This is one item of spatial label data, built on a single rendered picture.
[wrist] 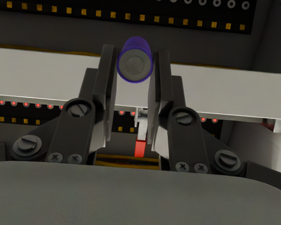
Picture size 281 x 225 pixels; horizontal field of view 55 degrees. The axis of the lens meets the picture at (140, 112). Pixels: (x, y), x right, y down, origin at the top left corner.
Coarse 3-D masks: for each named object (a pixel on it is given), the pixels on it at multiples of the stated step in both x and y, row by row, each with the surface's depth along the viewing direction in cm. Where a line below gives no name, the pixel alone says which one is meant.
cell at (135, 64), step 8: (128, 40) 17; (136, 40) 16; (144, 40) 17; (128, 48) 13; (136, 48) 13; (144, 48) 13; (120, 56) 13; (128, 56) 13; (136, 56) 13; (144, 56) 13; (120, 64) 13; (128, 64) 13; (136, 64) 13; (144, 64) 13; (152, 64) 13; (120, 72) 13; (128, 72) 13; (136, 72) 13; (144, 72) 13; (128, 80) 13; (136, 80) 13; (144, 80) 13
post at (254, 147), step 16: (272, 0) 40; (272, 16) 40; (272, 32) 39; (272, 48) 39; (256, 64) 43; (272, 64) 39; (240, 128) 48; (240, 144) 47; (256, 144) 41; (272, 144) 37; (256, 160) 41; (272, 160) 36
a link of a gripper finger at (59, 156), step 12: (72, 108) 10; (84, 108) 10; (60, 120) 10; (72, 120) 10; (84, 120) 10; (60, 132) 9; (72, 132) 9; (84, 132) 9; (60, 144) 9; (72, 144) 9; (84, 144) 9; (48, 156) 8; (60, 156) 8; (72, 156) 8; (84, 156) 8
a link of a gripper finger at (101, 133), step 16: (112, 48) 13; (112, 64) 12; (96, 80) 11; (112, 80) 11; (80, 96) 11; (96, 96) 10; (112, 96) 12; (96, 112) 11; (112, 112) 13; (48, 128) 10; (96, 128) 10; (16, 144) 9; (32, 144) 9; (48, 144) 9; (96, 144) 11; (16, 160) 9; (32, 160) 9
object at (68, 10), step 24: (0, 0) 37; (24, 0) 38; (48, 0) 38; (72, 0) 38; (96, 0) 38; (120, 0) 38; (144, 0) 38; (168, 0) 38; (192, 0) 38; (240, 0) 38; (144, 24) 39; (168, 24) 38; (192, 24) 38; (216, 24) 38; (240, 24) 39
